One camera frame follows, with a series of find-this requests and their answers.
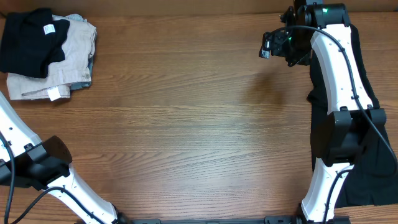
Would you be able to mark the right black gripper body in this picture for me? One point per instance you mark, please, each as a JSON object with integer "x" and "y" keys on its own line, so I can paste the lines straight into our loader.
{"x": 295, "y": 47}

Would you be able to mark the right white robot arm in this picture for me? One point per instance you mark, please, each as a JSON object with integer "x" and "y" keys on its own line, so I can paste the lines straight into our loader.
{"x": 352, "y": 125}

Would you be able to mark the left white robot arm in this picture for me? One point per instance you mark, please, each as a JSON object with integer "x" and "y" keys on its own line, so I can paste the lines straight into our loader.
{"x": 27, "y": 161}

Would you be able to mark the black garment on right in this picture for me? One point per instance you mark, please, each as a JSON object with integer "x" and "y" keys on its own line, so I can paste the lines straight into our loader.
{"x": 371, "y": 181}

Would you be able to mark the folded beige shorts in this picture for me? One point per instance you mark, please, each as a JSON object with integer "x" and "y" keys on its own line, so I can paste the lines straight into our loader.
{"x": 52, "y": 87}

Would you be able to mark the folded grey-blue garment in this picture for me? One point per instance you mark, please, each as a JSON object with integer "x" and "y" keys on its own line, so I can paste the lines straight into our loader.
{"x": 79, "y": 50}

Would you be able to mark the folded black garment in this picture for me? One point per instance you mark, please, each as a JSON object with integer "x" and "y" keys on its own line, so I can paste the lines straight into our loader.
{"x": 31, "y": 41}

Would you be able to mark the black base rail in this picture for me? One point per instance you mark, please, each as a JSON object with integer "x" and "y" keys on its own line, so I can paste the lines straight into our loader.
{"x": 211, "y": 221}

